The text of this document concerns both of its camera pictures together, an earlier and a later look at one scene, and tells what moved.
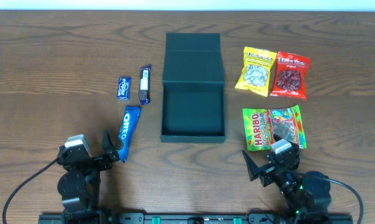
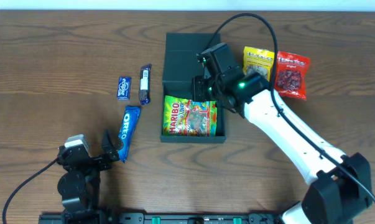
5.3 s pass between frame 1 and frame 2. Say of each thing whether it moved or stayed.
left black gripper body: stayed
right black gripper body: moved
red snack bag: stayed
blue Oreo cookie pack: stayed
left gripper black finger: stayed
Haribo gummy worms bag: moved
